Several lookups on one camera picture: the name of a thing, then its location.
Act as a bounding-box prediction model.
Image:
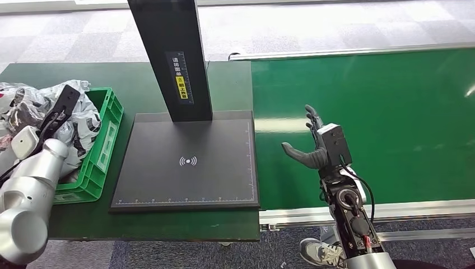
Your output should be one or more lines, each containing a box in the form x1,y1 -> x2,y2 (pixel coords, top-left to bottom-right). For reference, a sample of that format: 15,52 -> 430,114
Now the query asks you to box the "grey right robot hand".
281,104 -> 352,171

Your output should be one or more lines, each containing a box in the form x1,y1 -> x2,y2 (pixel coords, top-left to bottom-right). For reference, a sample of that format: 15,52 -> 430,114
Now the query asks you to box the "grey sneaker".
299,237 -> 348,269

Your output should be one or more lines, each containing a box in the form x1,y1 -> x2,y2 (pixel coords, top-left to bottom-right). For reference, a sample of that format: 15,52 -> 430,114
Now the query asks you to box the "dark green table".
0,61 -> 260,242

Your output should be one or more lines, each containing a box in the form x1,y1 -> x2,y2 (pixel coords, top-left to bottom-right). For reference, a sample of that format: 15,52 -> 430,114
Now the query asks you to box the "wide aluminium conveyor frame rail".
258,200 -> 475,243

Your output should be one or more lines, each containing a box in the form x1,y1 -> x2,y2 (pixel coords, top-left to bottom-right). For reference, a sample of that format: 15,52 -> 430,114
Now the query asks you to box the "white poly mailer package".
0,80 -> 93,153

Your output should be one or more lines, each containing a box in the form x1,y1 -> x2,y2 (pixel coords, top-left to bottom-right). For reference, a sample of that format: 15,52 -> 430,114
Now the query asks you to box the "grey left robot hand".
39,84 -> 81,143

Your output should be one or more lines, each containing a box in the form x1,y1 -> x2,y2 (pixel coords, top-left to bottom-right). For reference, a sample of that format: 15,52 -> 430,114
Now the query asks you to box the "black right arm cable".
339,163 -> 375,224

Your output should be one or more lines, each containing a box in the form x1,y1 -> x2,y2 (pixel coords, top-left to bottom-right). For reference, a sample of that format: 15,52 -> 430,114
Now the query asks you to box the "black scanner column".
127,0 -> 213,123

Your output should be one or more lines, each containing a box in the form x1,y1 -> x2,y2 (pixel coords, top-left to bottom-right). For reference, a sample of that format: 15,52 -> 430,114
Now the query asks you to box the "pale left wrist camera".
10,125 -> 40,160

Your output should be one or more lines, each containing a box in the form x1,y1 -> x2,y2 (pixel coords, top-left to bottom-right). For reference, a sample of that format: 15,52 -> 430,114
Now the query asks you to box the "green plastic crate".
52,87 -> 124,206

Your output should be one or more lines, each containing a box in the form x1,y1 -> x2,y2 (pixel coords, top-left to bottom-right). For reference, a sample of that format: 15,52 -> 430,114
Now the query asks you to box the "green conveyor belt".
252,48 -> 475,212

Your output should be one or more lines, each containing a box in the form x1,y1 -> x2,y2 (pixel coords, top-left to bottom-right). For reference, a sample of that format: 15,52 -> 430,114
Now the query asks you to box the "thin aluminium conveyor rail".
228,41 -> 475,61

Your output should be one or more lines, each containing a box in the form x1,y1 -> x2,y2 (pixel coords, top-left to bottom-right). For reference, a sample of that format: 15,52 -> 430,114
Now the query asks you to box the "black scanner base plate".
108,110 -> 260,213

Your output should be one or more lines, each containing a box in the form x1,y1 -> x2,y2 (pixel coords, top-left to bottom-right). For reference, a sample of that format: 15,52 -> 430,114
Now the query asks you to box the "black and yellow column label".
166,51 -> 194,106

